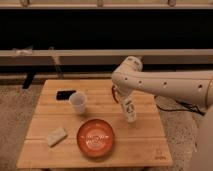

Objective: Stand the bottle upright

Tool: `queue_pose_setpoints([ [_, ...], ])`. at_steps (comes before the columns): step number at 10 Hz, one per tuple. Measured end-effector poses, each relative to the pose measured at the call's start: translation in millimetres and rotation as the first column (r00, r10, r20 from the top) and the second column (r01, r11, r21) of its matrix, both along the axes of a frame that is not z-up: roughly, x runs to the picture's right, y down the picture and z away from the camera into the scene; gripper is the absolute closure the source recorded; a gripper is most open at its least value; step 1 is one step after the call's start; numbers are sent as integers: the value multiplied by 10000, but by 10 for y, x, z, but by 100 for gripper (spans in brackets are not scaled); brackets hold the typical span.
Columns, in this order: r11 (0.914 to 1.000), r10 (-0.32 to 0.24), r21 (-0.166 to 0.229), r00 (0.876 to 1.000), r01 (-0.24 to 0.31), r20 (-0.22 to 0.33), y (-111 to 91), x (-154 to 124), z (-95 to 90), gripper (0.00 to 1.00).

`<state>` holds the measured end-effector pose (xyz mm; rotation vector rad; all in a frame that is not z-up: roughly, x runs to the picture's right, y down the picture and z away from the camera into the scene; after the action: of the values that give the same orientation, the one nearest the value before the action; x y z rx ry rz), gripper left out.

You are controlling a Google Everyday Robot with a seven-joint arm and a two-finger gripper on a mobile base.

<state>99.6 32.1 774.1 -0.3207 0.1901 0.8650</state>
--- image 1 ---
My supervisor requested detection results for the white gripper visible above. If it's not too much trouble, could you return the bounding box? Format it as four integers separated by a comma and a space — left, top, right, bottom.
114, 85, 132, 102

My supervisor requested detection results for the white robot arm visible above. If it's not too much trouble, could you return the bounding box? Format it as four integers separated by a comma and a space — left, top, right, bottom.
111, 56, 213, 171

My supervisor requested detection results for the small red object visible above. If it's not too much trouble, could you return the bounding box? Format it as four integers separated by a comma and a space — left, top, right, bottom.
111, 85, 119, 103

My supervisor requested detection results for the translucent plastic cup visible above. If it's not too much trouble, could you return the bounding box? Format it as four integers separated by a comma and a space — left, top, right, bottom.
69, 91, 87, 115

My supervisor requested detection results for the orange bowl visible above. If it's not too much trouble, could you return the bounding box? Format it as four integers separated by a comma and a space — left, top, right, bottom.
76, 119, 115, 158

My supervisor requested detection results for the wooden table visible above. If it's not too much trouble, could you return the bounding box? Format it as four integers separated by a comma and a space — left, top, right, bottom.
17, 79, 172, 169

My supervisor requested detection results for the black rectangular block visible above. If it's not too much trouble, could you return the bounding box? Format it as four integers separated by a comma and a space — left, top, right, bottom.
56, 90, 75, 100

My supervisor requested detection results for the beige sponge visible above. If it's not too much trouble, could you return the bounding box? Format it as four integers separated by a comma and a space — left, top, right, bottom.
46, 127, 67, 147

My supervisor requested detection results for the black cable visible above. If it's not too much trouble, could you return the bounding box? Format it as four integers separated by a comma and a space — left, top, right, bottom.
153, 94, 206, 117

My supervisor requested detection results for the black metal bracket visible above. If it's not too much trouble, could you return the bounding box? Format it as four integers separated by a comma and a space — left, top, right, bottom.
22, 72, 36, 89

